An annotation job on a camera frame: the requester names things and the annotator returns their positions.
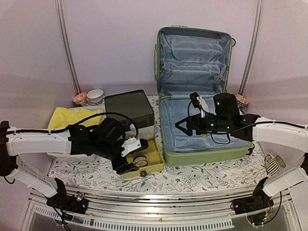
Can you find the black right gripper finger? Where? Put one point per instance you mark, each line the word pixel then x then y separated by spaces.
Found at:
pixel 188 125
pixel 199 102

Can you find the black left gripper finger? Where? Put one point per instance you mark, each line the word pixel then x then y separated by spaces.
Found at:
pixel 136 145
pixel 130 167

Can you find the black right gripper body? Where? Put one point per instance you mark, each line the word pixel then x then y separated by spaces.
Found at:
pixel 222 124

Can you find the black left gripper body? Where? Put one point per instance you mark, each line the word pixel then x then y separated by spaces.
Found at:
pixel 105 150

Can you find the round cream compact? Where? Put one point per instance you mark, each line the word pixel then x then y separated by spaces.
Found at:
pixel 140 161

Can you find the green hard-shell suitcase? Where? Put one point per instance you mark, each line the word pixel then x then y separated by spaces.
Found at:
pixel 191 60

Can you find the plain yellow garment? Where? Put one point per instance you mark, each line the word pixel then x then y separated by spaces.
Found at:
pixel 63 117

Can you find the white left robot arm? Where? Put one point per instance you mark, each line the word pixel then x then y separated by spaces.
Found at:
pixel 15 142

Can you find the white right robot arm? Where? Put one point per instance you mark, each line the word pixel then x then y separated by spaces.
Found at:
pixel 288 141

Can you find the floral white tablecloth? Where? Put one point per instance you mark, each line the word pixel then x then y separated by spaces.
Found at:
pixel 96 173

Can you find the small white bowl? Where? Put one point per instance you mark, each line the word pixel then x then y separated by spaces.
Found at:
pixel 95 95

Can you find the red patterned small bowl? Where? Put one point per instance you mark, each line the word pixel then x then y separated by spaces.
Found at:
pixel 80 99

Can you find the aluminium front rail frame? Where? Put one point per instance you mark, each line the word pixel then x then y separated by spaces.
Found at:
pixel 184 211

